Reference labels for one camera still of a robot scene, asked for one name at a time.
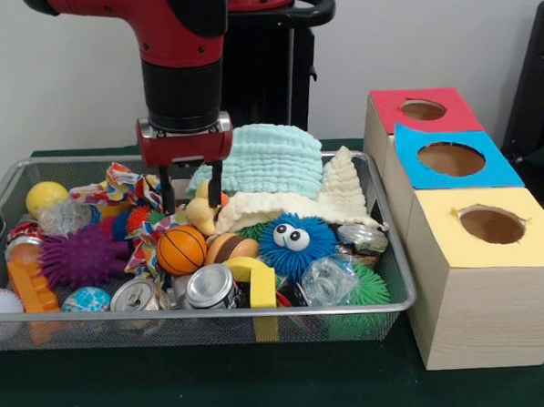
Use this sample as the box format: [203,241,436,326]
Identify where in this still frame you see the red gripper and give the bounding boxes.
[136,113,239,217]

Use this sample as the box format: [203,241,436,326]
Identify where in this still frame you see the yellow plush duck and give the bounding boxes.
[183,180,231,238]

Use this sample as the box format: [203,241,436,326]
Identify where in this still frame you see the colourful patterned cloth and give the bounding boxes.
[122,202,214,276]
[68,159,176,220]

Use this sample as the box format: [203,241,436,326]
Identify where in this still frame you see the mint green waffle cloth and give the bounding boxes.
[186,121,327,204]

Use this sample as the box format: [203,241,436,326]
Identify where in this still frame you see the cream yellow waffle cloth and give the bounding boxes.
[210,144,388,239]

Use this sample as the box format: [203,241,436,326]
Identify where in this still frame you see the wooden box with three holes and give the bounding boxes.
[360,82,544,374]

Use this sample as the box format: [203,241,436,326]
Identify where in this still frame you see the small orange basketball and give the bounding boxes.
[155,223,210,277]

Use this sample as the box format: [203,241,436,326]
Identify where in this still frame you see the silver metal can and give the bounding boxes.
[182,263,238,311]

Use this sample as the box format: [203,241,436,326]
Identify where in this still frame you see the yellow plastic block toy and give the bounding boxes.
[222,254,279,311]

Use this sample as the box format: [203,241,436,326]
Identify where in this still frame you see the blue fuzzy ball with eyes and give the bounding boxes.
[256,209,339,285]

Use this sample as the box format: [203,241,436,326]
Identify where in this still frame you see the purple spiky ball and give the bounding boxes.
[38,225,133,291]

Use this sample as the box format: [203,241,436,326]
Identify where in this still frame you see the yellow ball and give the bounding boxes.
[25,180,71,219]

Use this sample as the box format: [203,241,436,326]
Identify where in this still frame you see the globe print ball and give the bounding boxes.
[61,285,112,315]

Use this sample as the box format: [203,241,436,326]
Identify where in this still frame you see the orange plastic block toy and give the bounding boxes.
[5,259,61,317]

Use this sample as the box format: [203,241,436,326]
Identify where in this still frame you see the dark green table cloth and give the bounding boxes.
[0,124,544,407]

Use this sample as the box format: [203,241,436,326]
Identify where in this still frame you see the green spiky ball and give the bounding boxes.
[325,261,393,340]

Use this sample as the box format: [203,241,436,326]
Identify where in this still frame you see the white baseball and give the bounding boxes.
[0,287,26,342]

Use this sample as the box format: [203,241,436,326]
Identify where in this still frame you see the black chair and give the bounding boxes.
[494,1,544,212]

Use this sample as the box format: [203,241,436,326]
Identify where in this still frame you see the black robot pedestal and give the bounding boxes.
[218,0,343,143]

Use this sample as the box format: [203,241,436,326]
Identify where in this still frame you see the shallow wire mesh bin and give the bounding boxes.
[0,139,419,360]

